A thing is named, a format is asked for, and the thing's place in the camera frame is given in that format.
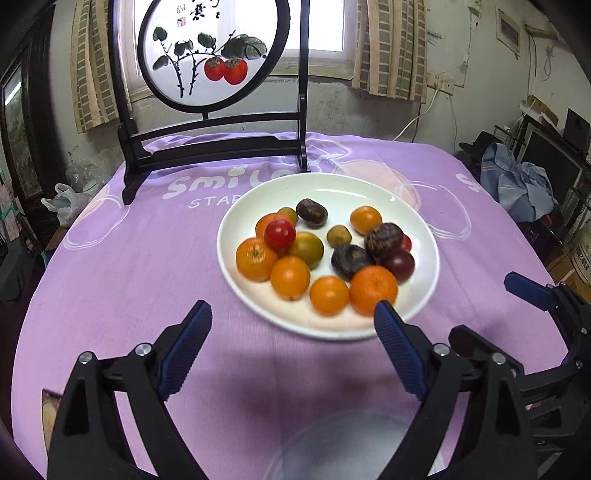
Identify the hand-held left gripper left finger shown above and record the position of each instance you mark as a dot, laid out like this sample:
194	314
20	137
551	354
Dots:
184	350

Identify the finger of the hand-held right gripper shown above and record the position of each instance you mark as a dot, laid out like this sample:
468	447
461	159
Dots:
526	288
471	341

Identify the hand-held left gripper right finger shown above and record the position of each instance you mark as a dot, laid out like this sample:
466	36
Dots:
399	350

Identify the large orange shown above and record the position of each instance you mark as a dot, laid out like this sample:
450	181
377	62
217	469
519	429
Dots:
369	286

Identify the dark red plum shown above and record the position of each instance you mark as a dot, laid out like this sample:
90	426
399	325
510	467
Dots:
400	266

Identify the white round plate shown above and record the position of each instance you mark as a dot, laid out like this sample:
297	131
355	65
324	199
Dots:
258	302

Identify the orange tangerine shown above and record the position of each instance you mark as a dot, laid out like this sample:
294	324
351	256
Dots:
264	226
251	261
290	277
365	219
328	295

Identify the dark purple passion fruit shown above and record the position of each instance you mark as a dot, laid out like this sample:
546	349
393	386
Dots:
311	213
384	240
348	261

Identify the small green kumquat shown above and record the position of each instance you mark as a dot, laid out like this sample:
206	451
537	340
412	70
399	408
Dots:
339	235
288	214

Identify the red cherry tomato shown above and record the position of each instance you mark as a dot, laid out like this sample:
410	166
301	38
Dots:
279	234
407	243

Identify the blue clothing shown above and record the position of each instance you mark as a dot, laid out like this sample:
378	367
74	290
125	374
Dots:
517	184

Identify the purple printed tablecloth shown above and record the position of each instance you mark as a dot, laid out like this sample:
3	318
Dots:
115	254

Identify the black monitor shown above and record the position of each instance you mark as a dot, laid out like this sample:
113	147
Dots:
554	161

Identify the green-orange tangerine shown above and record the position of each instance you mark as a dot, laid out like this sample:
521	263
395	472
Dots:
307	249

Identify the black hat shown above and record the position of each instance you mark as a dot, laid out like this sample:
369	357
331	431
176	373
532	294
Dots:
478	145

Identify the white plastic bag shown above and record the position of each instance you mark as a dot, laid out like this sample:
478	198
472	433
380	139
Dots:
67	203

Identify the clear plastic bag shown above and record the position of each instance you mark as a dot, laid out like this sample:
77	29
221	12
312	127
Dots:
81	173

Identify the beige checked curtain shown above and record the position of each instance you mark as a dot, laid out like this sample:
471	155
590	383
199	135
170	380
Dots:
392	50
92	69

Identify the dark wooden cabinet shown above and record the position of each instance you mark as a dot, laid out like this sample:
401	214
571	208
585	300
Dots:
23	115

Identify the round painted screen on stand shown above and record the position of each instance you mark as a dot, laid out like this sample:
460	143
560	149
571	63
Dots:
207	46

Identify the window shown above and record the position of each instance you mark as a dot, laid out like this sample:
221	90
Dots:
323	27

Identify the wall socket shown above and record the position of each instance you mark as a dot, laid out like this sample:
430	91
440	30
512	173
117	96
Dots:
441	84

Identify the white wall box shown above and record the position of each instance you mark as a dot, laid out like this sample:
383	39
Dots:
509	30

